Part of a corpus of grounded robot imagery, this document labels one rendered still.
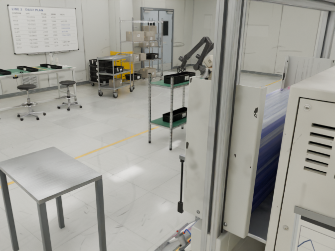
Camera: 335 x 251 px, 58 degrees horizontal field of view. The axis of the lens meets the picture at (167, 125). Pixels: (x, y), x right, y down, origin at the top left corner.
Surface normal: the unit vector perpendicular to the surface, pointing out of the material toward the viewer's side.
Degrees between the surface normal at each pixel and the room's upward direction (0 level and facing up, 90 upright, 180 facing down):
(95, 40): 90
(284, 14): 90
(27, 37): 90
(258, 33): 90
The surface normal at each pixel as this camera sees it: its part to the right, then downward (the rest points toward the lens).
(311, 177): -0.63, 0.25
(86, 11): 0.78, 0.22
